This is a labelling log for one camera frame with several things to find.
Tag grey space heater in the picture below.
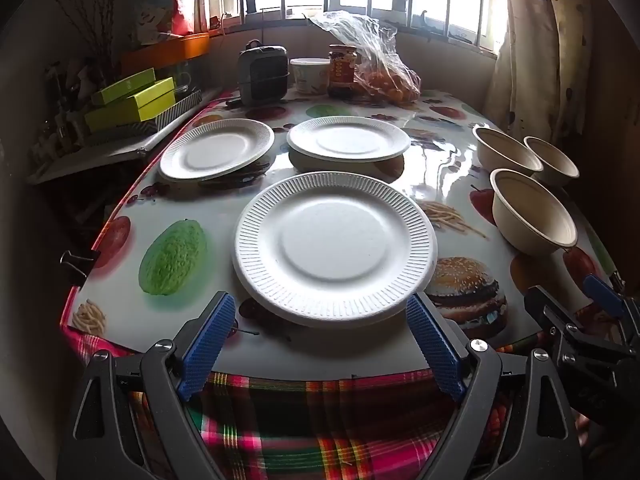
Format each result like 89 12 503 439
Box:
237 40 291 106

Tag black binder clip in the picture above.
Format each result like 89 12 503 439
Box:
59 249 102 284

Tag white plastic tub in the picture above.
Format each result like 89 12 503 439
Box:
289 58 332 96

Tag plaid cloth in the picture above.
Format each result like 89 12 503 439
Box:
60 327 533 480

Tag patterned beige curtain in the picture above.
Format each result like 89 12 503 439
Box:
482 0 593 153

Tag beige paper bowl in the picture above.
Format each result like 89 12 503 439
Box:
472 127 544 177
490 168 579 256
523 136 581 187

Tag large white paper plate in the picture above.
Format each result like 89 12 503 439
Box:
234 171 439 328

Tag food print tablecloth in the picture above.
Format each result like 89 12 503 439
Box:
60 87 626 386

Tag orange box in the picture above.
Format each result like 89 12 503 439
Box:
120 32 211 75

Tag white board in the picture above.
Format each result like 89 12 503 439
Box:
27 110 201 184

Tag small green box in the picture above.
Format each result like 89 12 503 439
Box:
91 67 157 106

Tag dried branches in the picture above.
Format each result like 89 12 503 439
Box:
50 0 123 68

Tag plastic bag of oranges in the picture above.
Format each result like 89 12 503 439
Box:
310 10 422 107

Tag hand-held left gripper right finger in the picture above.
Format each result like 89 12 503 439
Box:
405 292 584 480

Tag colourful wall poster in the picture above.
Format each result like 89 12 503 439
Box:
124 0 207 44

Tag red label glass jar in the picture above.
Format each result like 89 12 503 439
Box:
327 44 359 99

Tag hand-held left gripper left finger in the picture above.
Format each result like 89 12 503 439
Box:
56 290 236 480

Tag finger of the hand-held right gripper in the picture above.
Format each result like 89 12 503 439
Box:
523 284 626 376
582 273 640 341

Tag striped flat box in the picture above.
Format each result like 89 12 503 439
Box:
90 89 204 137

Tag large green box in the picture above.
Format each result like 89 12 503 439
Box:
84 77 176 131

